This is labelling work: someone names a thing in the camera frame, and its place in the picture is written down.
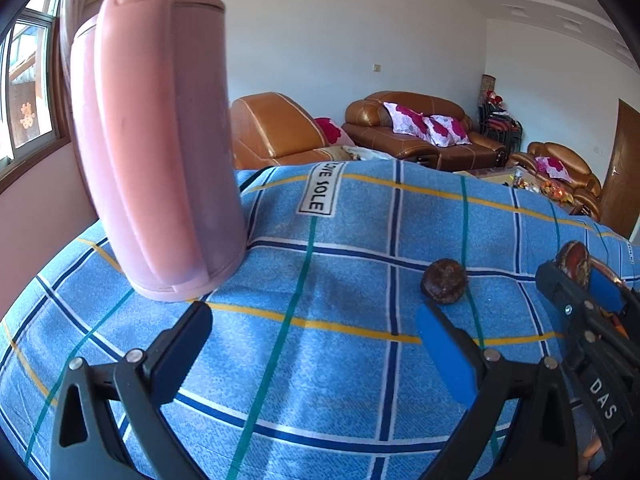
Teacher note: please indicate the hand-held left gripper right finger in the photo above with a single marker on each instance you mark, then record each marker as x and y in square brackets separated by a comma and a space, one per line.
[445, 355]

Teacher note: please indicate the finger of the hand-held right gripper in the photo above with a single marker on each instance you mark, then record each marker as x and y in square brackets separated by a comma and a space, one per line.
[607, 287]
[562, 285]

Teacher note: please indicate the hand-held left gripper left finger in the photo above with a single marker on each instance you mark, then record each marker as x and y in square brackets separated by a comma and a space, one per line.
[180, 347]

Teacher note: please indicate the dark brown passion fruit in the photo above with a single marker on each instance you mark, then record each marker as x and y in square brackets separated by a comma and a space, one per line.
[575, 256]
[444, 282]

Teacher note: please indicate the pile of snacks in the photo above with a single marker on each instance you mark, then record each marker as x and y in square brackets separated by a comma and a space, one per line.
[547, 187]

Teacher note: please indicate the brown wooden door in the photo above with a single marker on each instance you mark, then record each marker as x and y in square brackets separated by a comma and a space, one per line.
[622, 175]

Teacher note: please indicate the small brown leather armchair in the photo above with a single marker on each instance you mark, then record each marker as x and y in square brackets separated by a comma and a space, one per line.
[580, 170]

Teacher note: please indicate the red floral pillow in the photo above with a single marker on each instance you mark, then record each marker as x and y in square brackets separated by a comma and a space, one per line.
[405, 119]
[330, 132]
[551, 167]
[447, 130]

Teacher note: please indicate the blue plaid blanket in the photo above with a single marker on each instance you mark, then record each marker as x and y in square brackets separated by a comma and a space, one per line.
[350, 260]

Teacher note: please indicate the wooden coffee table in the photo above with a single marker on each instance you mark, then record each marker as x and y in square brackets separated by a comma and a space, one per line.
[487, 172]

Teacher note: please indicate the stack of dark chairs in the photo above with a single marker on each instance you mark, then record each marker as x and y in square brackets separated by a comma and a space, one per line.
[502, 127]

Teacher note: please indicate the pink plastic pitcher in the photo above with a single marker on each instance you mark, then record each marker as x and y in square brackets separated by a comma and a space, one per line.
[150, 160]

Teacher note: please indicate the tall woven basket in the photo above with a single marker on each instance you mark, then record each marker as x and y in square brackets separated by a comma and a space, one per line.
[488, 85]

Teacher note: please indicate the orange leather armchair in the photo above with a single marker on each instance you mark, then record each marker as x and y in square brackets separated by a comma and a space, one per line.
[270, 130]

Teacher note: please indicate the brown leather sofa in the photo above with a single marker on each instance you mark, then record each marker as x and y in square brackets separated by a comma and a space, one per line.
[370, 125]

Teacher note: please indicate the pale curtain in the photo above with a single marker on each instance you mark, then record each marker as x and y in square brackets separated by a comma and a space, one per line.
[75, 5]

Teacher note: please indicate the wooden frame window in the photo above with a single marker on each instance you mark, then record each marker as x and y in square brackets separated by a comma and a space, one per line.
[25, 90]

